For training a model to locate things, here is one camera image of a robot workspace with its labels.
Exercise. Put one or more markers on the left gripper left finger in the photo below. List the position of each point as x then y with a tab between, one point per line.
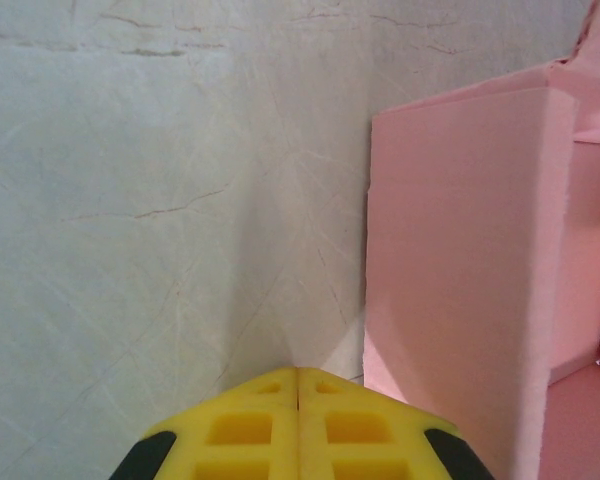
280	430

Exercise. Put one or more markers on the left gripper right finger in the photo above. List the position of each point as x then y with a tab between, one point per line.
315	430

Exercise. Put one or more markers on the pink paper box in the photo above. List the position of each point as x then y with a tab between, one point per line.
455	250

